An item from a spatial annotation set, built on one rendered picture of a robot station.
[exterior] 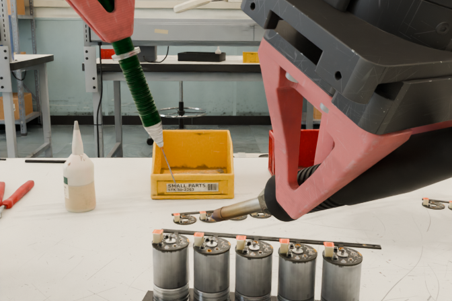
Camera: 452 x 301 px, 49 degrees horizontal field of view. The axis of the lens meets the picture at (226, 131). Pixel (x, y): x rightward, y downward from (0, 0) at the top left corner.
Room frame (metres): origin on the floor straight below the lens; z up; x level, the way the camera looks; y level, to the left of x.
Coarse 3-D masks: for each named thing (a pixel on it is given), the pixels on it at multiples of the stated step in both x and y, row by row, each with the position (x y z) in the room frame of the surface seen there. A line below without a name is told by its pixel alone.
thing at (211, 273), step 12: (228, 252) 0.30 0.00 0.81; (204, 264) 0.29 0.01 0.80; (216, 264) 0.29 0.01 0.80; (228, 264) 0.30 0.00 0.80; (204, 276) 0.29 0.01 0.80; (216, 276) 0.29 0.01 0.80; (228, 276) 0.30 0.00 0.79; (204, 288) 0.29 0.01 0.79; (216, 288) 0.29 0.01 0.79; (228, 288) 0.30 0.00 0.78; (204, 300) 0.29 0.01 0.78; (216, 300) 0.29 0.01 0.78; (228, 300) 0.30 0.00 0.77
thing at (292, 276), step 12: (300, 252) 0.29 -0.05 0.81; (288, 264) 0.28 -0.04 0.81; (300, 264) 0.28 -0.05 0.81; (312, 264) 0.28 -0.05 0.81; (288, 276) 0.28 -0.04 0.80; (300, 276) 0.28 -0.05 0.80; (312, 276) 0.28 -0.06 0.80; (288, 288) 0.28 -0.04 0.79; (300, 288) 0.28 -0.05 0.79; (312, 288) 0.28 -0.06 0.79; (288, 300) 0.28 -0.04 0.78; (300, 300) 0.28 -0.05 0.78; (312, 300) 0.29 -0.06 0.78
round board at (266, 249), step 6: (252, 240) 0.31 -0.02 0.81; (264, 246) 0.30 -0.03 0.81; (270, 246) 0.30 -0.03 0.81; (240, 252) 0.29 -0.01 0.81; (246, 252) 0.29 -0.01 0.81; (252, 252) 0.29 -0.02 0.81; (258, 252) 0.29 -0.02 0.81; (264, 252) 0.29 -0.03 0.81; (270, 252) 0.29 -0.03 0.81; (252, 258) 0.29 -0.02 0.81; (258, 258) 0.29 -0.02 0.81
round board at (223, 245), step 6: (204, 240) 0.31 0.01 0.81; (210, 240) 0.31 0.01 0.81; (216, 240) 0.31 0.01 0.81; (222, 240) 0.31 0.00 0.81; (204, 246) 0.30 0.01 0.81; (222, 246) 0.30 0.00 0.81; (228, 246) 0.30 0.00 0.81; (198, 252) 0.29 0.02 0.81; (204, 252) 0.29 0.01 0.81; (210, 252) 0.29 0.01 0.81; (216, 252) 0.29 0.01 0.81; (222, 252) 0.29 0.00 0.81
